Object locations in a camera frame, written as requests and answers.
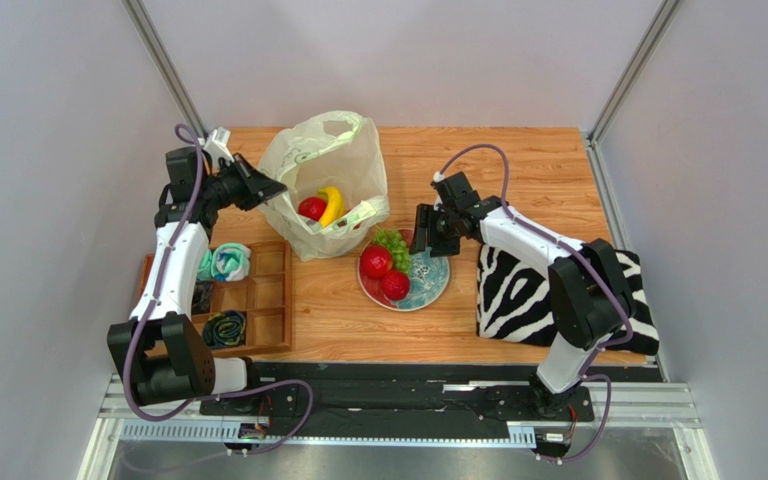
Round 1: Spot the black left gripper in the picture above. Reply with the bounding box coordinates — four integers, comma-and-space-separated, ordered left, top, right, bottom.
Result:
201, 154, 287, 213

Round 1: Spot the red apple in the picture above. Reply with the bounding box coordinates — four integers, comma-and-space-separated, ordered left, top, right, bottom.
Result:
297, 196, 328, 222

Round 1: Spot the pale green plastic bag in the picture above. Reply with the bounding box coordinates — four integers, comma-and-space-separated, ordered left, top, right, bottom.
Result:
257, 111, 391, 261

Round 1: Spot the yellow banana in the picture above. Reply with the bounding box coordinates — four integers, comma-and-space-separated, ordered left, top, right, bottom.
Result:
317, 186, 346, 227

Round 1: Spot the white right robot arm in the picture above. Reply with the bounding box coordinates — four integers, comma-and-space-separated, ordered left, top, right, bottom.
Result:
410, 173, 636, 395

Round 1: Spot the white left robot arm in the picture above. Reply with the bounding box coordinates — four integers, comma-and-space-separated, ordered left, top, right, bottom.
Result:
107, 146, 287, 415

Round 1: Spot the patterned ceramic plate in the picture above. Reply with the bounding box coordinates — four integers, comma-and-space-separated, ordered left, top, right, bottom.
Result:
357, 229, 450, 312

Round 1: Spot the green grape bunch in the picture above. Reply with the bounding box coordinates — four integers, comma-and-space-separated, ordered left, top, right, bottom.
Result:
372, 229, 412, 274

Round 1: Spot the red round fruit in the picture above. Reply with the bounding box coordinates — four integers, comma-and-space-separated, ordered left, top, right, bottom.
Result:
359, 244, 393, 280

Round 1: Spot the teal white rolled sock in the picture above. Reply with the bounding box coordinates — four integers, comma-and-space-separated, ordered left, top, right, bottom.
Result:
210, 243, 251, 282

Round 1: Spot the zebra striped cushion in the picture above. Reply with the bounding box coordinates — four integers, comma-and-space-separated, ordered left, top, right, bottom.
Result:
476, 245, 660, 356

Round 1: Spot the black rolled sock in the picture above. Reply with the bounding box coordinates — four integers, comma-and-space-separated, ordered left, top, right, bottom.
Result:
191, 281, 214, 315

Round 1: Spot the dark green rolled sock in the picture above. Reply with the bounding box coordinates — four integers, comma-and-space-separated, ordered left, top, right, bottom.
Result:
201, 310, 247, 350

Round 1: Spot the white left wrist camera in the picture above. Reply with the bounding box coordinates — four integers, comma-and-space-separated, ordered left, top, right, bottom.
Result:
200, 127, 234, 171

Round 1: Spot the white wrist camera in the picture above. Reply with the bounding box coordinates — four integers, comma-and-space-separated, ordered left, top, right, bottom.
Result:
200, 127, 234, 171
431, 172, 445, 210

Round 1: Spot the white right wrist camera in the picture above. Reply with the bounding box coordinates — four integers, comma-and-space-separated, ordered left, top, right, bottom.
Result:
431, 172, 445, 210

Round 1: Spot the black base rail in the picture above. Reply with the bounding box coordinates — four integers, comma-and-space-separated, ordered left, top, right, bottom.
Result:
180, 359, 665, 442

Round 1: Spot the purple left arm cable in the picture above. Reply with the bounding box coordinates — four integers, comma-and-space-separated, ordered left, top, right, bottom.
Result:
120, 123, 315, 457

